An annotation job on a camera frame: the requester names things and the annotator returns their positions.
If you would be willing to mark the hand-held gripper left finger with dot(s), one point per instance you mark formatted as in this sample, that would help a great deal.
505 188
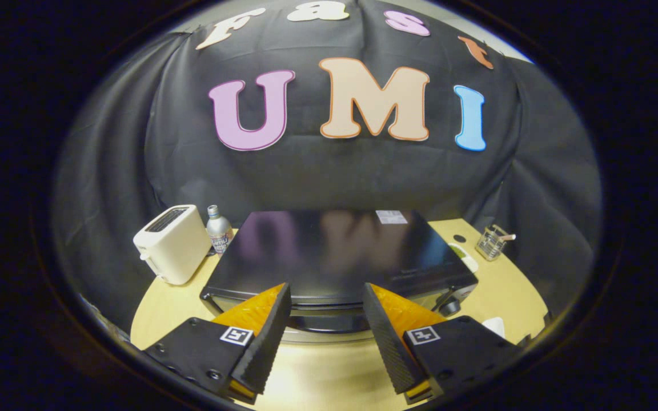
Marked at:
266 342

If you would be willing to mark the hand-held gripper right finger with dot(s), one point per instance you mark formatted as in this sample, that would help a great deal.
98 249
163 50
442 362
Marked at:
386 342

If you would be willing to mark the black toaster oven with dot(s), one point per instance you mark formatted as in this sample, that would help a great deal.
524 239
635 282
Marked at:
329 257

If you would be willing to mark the white pop-up toaster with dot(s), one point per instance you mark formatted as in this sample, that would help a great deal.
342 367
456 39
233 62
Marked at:
175 251

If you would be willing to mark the white rectangular tray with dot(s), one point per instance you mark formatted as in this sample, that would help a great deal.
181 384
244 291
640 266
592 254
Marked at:
494 326

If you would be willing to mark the white divided spice dish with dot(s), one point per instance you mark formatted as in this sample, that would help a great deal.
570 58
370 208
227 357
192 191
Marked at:
467 261

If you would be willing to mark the small silver bottle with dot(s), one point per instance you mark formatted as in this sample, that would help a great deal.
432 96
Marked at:
219 231

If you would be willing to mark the black table grommet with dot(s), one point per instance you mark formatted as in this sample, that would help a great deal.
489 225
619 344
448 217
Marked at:
459 238

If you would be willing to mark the wooden stick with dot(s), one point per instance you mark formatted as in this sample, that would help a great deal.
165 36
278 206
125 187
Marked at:
507 237

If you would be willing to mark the black backdrop cloth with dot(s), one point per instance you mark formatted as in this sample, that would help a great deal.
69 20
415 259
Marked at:
329 177

